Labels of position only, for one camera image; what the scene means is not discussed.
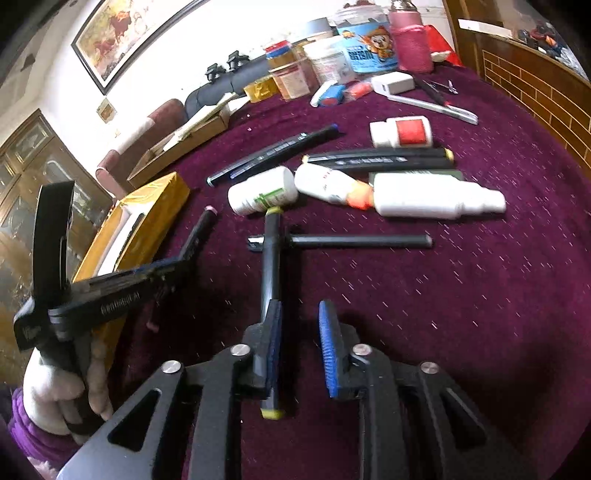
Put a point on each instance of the red bag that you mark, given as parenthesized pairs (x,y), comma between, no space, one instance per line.
(441,44)

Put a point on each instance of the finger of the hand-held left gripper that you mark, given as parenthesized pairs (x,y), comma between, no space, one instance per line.
(166,287)
(152,267)

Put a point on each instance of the white plastic tub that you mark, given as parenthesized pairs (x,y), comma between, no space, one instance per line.
(330,62)

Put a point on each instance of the blue cartoon tub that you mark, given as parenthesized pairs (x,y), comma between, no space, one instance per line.
(367,44)

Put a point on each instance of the jar with red blue lid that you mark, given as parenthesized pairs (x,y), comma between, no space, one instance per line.
(278,53)

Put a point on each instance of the colourful toys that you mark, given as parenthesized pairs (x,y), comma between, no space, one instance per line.
(545,41)

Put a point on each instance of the pink thermos bottle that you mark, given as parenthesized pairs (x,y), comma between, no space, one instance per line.
(411,41)

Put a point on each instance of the black marker pink cap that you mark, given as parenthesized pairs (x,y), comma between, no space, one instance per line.
(198,230)

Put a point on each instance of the white charger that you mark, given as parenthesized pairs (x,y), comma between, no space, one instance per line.
(392,83)

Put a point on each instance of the black sofa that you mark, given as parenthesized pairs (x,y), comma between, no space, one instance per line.
(217,87)

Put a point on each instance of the blue eraser block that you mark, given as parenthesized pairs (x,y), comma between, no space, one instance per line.
(328,94)

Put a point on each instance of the white bottle green label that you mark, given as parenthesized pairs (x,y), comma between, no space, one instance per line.
(258,189)

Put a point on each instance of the cardboard box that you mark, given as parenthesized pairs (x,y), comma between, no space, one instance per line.
(184,138)

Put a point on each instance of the black clamp device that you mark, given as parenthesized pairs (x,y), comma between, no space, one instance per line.
(236,59)
(214,71)

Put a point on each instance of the silver utility knife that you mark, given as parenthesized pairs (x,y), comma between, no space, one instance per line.
(429,107)

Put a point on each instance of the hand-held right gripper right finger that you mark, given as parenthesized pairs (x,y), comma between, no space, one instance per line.
(327,350)

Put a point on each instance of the wall switch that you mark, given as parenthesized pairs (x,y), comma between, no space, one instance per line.
(106,110)

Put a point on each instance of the white bottle orange cap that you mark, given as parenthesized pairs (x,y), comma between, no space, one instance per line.
(323,182)

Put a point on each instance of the white bottle red label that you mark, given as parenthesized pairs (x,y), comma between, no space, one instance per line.
(401,132)

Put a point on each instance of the pink chair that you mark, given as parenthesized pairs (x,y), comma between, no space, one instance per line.
(152,124)

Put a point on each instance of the white spray bottle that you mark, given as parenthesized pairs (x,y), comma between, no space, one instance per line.
(425,196)

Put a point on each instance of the wooden carved furniture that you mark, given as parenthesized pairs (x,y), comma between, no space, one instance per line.
(531,78)

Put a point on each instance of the black red pen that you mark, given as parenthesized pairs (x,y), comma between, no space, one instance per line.
(431,92)

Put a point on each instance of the white flat box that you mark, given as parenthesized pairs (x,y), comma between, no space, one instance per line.
(485,28)

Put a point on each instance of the yellow foil packet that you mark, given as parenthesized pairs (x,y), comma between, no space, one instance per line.
(261,90)

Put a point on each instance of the person's left hand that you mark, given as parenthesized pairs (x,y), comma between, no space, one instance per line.
(48,387)

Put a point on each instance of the black marker blue cap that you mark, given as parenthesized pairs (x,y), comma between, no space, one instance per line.
(277,150)

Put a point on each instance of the framed wall painting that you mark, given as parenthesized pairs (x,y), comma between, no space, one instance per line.
(124,32)

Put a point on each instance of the purple velvet tablecloth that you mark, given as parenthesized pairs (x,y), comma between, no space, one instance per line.
(415,286)

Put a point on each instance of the person's left forearm purple sleeve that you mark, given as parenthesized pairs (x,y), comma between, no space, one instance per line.
(27,438)

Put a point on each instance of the orange small packet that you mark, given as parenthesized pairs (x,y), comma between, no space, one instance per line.
(359,90)

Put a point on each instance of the short black marker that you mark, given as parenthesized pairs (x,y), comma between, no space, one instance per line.
(258,165)

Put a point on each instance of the black marker teal cap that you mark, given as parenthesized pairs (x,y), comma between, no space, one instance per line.
(351,241)

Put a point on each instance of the nail clipper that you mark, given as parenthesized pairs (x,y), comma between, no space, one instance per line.
(447,86)

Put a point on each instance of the black marker olive cap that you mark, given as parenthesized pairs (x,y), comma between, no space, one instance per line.
(383,154)

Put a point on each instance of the black marker yellow cap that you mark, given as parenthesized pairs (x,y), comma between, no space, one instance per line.
(271,258)

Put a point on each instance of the wooden glass cabinet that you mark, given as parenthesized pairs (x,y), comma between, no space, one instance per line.
(27,184)

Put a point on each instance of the yellow box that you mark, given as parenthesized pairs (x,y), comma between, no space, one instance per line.
(152,207)

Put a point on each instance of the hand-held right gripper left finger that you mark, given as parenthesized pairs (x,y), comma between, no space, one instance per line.
(276,332)

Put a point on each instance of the orange clear jar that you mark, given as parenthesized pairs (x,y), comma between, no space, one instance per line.
(291,81)

